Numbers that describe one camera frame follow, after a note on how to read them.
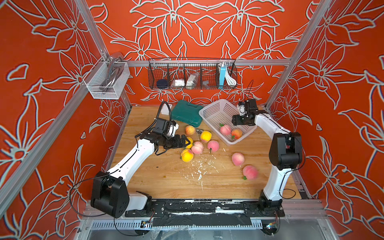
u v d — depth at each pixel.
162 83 0.98
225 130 0.98
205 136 0.96
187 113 1.11
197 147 0.89
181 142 0.72
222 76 0.86
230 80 0.90
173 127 0.76
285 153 0.52
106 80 0.82
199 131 1.02
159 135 0.59
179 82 0.87
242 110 0.86
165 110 1.26
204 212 0.73
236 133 0.95
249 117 0.73
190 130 0.99
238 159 0.85
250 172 0.79
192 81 0.91
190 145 0.91
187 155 0.86
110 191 0.40
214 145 0.91
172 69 0.95
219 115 1.13
